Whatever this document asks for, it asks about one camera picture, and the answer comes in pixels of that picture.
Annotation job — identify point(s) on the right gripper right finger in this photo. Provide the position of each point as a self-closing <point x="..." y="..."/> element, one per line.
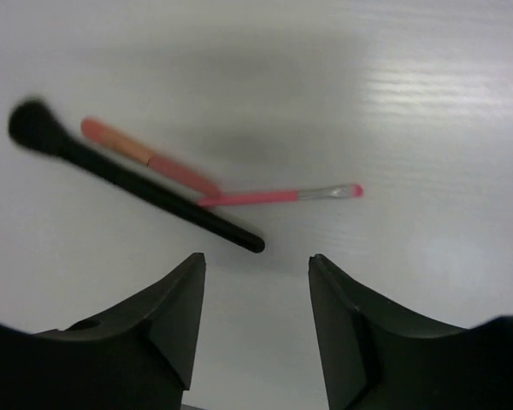
<point x="377" y="354"/>

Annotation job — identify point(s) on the pink handle brush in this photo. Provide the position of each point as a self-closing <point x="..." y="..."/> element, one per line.
<point x="110" y="138"/>

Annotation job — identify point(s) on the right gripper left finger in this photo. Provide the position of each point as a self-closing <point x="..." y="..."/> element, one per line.
<point x="138" y="354"/>

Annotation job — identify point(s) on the thin pink lip brush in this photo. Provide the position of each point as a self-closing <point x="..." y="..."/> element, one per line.
<point x="345" y="191"/>

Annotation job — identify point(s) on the large black makeup brush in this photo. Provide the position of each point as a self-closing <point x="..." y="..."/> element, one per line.
<point x="33" y="126"/>

